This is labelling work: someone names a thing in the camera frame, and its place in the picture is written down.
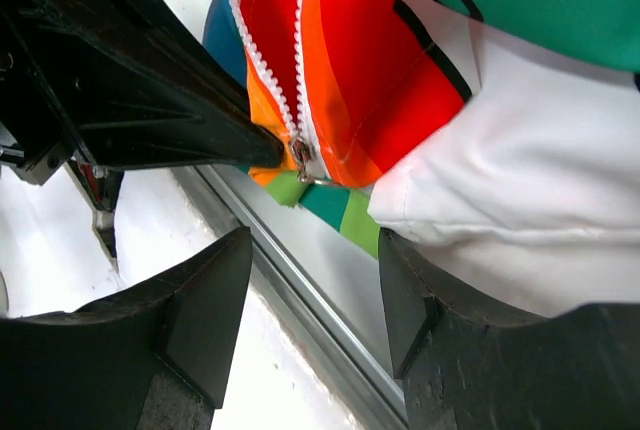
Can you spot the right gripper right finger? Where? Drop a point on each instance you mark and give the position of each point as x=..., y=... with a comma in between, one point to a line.
x=469, y=361

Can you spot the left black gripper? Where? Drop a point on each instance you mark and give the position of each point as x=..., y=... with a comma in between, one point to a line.
x=117, y=84

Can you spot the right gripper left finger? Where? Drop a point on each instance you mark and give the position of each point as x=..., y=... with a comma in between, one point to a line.
x=154, y=356

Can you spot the rainbow hooded kids jacket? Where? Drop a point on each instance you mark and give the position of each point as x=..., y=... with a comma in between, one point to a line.
x=501, y=137

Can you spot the aluminium table frame rail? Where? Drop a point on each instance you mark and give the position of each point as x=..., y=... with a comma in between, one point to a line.
x=325, y=290

